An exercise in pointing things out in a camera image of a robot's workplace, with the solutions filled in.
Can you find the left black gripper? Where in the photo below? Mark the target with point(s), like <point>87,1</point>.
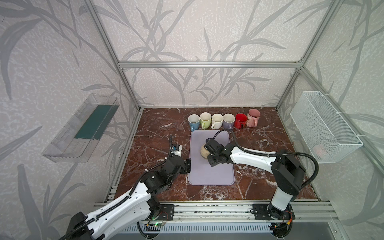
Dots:
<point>186,165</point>

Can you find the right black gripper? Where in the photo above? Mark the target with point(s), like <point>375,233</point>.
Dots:
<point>210,151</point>

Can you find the cream teapot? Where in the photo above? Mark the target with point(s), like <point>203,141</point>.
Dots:
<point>204,152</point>

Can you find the white mug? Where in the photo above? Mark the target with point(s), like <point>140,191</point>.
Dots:
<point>217,121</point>

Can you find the lavender mug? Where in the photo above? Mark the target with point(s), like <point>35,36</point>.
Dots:
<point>228,121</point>

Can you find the light green mug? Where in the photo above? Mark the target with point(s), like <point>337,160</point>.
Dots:
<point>205,120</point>

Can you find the blue mug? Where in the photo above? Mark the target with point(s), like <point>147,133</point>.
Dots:
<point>194,122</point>

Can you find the red mug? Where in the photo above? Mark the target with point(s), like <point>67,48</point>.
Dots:
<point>240,121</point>

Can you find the pink patterned mug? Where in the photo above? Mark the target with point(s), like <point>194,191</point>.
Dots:
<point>253,118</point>

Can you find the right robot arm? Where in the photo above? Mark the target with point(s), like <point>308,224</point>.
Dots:
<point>288,172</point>

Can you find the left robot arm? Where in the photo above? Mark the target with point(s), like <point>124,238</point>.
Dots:
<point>137,204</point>

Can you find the lavender plastic tray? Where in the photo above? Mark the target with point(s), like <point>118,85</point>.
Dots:
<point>202,174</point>

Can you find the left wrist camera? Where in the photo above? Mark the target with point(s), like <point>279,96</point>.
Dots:
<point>176,150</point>

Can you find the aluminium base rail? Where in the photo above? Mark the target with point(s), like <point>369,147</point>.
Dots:
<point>239,211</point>

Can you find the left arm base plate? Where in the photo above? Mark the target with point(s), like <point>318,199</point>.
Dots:
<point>165,212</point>

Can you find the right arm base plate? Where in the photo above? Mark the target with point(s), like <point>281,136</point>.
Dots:
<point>270,213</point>

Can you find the clear plastic wall bin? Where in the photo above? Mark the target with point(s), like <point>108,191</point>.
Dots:
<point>79,137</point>

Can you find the white wire mesh basket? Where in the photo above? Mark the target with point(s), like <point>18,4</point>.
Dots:
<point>327,134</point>

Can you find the aluminium cage frame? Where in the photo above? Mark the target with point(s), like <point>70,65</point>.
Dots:
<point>299,66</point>

